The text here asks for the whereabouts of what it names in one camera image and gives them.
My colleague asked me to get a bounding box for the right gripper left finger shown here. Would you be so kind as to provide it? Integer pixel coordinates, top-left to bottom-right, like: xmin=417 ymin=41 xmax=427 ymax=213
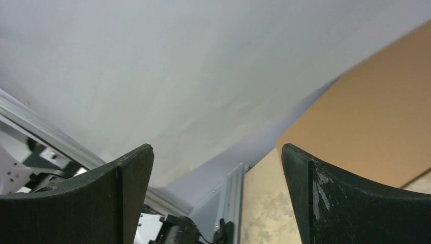
xmin=1 ymin=144 xmax=154 ymax=243

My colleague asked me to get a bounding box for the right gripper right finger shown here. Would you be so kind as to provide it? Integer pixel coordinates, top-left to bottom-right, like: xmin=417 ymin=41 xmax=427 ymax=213
xmin=281 ymin=143 xmax=430 ymax=243

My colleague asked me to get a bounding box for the brown cardboard backing board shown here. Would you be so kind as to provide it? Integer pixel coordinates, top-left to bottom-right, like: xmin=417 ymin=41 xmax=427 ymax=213
xmin=276 ymin=22 xmax=430 ymax=188

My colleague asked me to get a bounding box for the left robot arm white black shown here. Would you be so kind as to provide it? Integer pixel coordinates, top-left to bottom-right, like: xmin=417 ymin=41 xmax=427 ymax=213
xmin=1 ymin=146 xmax=87 ymax=195

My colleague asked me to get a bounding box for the aluminium rail base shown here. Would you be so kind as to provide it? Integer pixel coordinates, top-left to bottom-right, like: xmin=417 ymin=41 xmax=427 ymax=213
xmin=1 ymin=91 xmax=248 ymax=243

